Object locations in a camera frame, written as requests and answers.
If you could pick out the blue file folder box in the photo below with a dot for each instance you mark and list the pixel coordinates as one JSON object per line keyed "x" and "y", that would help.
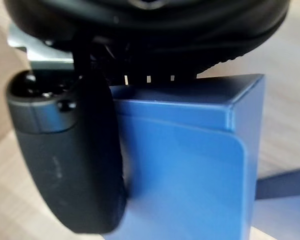
{"x": 180, "y": 155}

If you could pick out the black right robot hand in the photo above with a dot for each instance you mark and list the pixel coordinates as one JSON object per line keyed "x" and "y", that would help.
{"x": 65, "y": 160}

